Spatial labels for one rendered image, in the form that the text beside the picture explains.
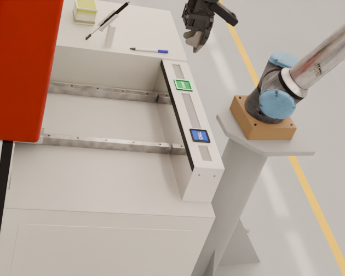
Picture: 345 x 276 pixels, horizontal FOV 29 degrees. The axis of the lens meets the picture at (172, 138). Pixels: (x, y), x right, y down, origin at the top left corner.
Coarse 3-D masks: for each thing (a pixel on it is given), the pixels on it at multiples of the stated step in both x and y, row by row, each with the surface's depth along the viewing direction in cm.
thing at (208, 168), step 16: (176, 64) 230; (192, 80) 224; (176, 96) 214; (192, 96) 217; (192, 112) 210; (192, 128) 203; (208, 128) 205; (192, 144) 197; (208, 144) 199; (208, 160) 193; (192, 176) 191; (208, 176) 193; (192, 192) 196; (208, 192) 197
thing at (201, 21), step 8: (192, 0) 199; (200, 0) 198; (208, 0) 196; (216, 0) 197; (184, 8) 204; (192, 8) 200; (200, 8) 200; (208, 8) 200; (184, 16) 205; (192, 16) 199; (200, 16) 200; (208, 16) 200; (192, 24) 201; (200, 24) 202; (208, 24) 202
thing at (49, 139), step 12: (48, 144) 201; (60, 144) 202; (72, 144) 203; (84, 144) 204; (96, 144) 205; (108, 144) 205; (120, 144) 206; (132, 144) 207; (144, 144) 209; (156, 144) 210; (168, 144) 212
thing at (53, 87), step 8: (56, 88) 221; (64, 88) 222; (72, 88) 222; (80, 88) 223; (88, 88) 224; (96, 88) 225; (104, 88) 227; (96, 96) 226; (104, 96) 227; (112, 96) 228; (120, 96) 228; (128, 96) 229; (136, 96) 230; (144, 96) 230; (152, 96) 231
